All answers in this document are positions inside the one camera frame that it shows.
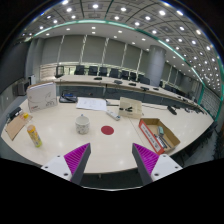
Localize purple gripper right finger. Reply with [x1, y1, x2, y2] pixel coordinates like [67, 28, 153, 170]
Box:
[132, 143, 182, 185]

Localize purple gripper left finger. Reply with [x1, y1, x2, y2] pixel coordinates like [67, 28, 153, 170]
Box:
[42, 143, 91, 185]

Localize open cardboard box red flap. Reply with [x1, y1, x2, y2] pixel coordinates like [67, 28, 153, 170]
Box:
[139, 118, 180, 155]

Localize white patterned ceramic mug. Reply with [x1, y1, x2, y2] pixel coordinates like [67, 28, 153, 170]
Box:
[75, 115, 90, 134]

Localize red round coaster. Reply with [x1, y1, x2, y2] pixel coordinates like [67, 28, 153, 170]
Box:
[101, 126, 114, 135]

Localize yellow plastic bottle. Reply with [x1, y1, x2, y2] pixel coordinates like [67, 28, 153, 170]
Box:
[27, 125, 42, 147]

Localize white power strip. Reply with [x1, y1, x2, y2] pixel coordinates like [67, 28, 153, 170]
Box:
[106, 110, 120, 121]

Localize beige cardboard box with clip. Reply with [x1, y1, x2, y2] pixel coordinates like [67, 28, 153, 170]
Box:
[119, 97, 142, 119]

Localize white paper sheets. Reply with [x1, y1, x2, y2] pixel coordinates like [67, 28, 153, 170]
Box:
[76, 97, 106, 111]

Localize black bag on table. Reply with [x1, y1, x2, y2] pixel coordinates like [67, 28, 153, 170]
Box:
[59, 91, 77, 103]

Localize flat brown cardboard piece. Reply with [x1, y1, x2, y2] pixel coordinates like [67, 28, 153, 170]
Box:
[6, 113, 32, 140]

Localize black device on table edge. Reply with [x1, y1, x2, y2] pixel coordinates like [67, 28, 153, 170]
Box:
[7, 107, 22, 120]

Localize white cardboard box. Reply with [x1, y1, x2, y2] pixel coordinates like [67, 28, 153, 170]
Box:
[27, 82, 58, 112]

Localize long curved conference desk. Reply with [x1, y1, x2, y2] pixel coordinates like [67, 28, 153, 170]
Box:
[55, 75, 197, 106]

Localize black office chair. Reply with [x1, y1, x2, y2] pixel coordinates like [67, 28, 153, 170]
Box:
[120, 70, 129, 80]
[99, 67, 108, 77]
[74, 65, 84, 75]
[139, 76, 150, 85]
[88, 66, 98, 76]
[109, 68, 119, 78]

